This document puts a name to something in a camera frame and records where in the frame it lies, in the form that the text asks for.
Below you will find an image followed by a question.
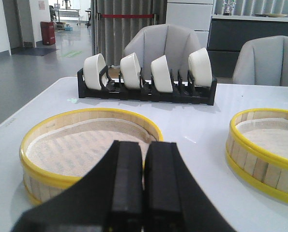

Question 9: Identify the red bin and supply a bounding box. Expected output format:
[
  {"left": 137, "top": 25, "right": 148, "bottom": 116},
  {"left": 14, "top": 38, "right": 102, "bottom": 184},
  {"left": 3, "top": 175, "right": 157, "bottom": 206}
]
[{"left": 40, "top": 21, "right": 56, "bottom": 45}]

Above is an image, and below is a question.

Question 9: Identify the bamboo steamer tier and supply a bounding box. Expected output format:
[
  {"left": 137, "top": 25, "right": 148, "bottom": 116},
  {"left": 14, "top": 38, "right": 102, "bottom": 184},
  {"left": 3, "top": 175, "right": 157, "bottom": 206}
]
[
  {"left": 19, "top": 108, "right": 163, "bottom": 204},
  {"left": 226, "top": 108, "right": 288, "bottom": 203}
]

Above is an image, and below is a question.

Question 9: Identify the white cabinet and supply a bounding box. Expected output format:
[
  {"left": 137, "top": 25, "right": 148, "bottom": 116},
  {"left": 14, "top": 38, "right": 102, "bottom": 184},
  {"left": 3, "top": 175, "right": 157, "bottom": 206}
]
[{"left": 166, "top": 0, "right": 214, "bottom": 47}]

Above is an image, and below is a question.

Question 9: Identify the grey chair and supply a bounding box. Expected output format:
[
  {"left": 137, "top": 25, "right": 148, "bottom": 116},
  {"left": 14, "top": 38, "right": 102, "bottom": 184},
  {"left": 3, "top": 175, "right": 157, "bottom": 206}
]
[
  {"left": 123, "top": 24, "right": 202, "bottom": 81},
  {"left": 233, "top": 35, "right": 288, "bottom": 87}
]

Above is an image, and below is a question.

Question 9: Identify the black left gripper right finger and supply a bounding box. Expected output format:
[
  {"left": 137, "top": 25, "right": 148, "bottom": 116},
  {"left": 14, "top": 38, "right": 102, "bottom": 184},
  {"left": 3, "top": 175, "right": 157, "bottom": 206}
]
[{"left": 144, "top": 142, "right": 234, "bottom": 232}]

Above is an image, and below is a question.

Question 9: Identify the yellow plate on counter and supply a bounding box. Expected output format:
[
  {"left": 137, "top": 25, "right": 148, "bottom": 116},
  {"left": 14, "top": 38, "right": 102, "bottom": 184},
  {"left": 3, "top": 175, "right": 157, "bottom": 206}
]
[{"left": 263, "top": 13, "right": 288, "bottom": 18}]

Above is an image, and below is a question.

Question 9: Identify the white bowl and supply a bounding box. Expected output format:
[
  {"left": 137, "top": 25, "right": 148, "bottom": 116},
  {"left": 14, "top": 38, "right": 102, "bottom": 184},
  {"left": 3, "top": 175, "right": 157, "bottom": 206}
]
[
  {"left": 83, "top": 54, "right": 106, "bottom": 90},
  {"left": 120, "top": 53, "right": 140, "bottom": 89},
  {"left": 151, "top": 55, "right": 173, "bottom": 93},
  {"left": 188, "top": 48, "right": 212, "bottom": 87}
]

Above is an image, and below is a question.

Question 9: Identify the dark counter sideboard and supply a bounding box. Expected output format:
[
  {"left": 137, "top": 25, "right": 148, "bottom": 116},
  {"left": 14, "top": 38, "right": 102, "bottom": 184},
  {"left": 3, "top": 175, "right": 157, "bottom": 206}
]
[{"left": 207, "top": 15, "right": 288, "bottom": 78}]

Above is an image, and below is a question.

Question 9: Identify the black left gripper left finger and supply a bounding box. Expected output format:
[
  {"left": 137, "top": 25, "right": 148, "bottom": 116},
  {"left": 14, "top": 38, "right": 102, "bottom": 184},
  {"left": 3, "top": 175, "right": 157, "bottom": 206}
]
[{"left": 12, "top": 141, "right": 142, "bottom": 232}]

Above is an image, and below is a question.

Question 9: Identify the right grey chair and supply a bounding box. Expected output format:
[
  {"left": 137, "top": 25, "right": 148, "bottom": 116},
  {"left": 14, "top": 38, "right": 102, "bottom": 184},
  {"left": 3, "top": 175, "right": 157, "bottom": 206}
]
[{"left": 233, "top": 35, "right": 288, "bottom": 87}]

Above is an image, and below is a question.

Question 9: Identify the left grey chair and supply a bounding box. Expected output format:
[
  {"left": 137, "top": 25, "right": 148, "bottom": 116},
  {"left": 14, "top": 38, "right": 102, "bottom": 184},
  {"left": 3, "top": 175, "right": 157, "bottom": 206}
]
[{"left": 123, "top": 24, "right": 202, "bottom": 81}]

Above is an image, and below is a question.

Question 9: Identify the red barrier belt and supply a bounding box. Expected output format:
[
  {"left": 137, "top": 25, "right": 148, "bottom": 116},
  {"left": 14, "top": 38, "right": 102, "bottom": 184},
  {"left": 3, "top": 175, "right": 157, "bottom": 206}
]
[{"left": 97, "top": 13, "right": 155, "bottom": 20}]

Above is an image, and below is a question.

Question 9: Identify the black dish rack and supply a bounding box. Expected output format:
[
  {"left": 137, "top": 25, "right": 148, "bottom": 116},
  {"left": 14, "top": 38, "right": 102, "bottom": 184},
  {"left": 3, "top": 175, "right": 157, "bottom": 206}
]
[{"left": 77, "top": 69, "right": 217, "bottom": 105}]

